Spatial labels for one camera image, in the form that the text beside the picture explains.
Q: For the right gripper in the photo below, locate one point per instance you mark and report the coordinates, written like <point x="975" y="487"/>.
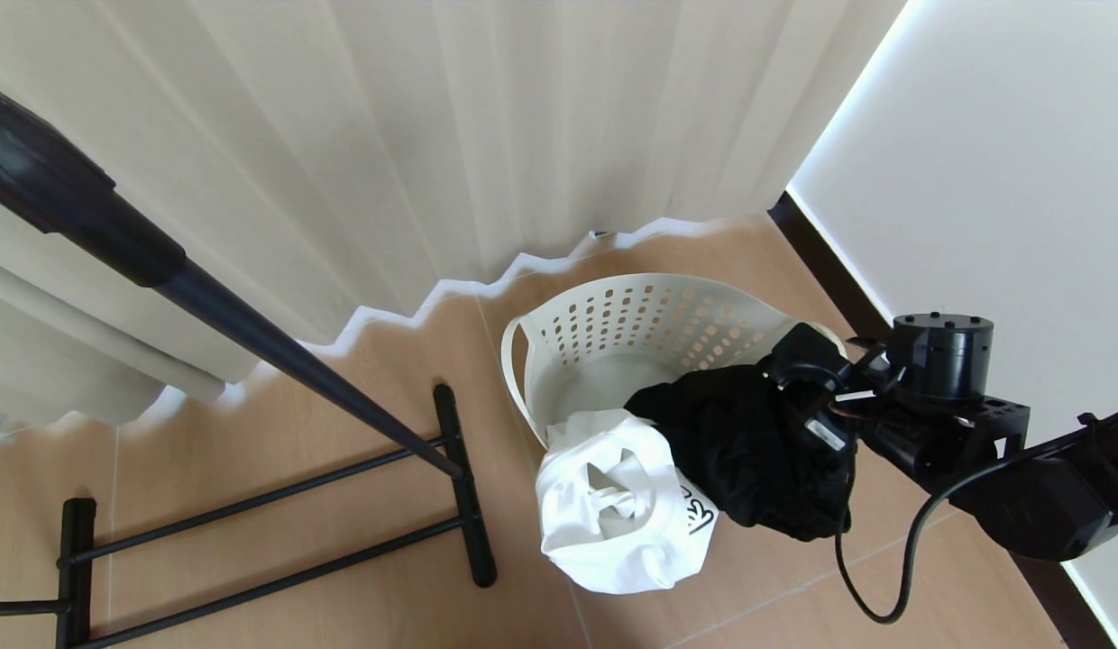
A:
<point x="911" y="446"/>

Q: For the black shorts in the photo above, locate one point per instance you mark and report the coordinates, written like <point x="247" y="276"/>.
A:
<point x="748" y="451"/>

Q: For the white printed t-shirt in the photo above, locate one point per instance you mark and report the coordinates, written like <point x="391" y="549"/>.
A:
<point x="577" y="532"/>

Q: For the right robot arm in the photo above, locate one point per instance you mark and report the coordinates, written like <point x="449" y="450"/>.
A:
<point x="942" y="356"/>

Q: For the white laundry basket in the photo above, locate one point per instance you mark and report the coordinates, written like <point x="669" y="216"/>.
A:
<point x="604" y="388"/>

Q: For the black clothes rack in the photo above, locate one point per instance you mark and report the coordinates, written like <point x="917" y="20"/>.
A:
<point x="72" y="207"/>

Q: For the beige curtain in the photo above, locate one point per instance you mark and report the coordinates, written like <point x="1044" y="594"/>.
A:
<point x="343" y="135"/>

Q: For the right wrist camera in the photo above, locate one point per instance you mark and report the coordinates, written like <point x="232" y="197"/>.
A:
<point x="802" y="356"/>

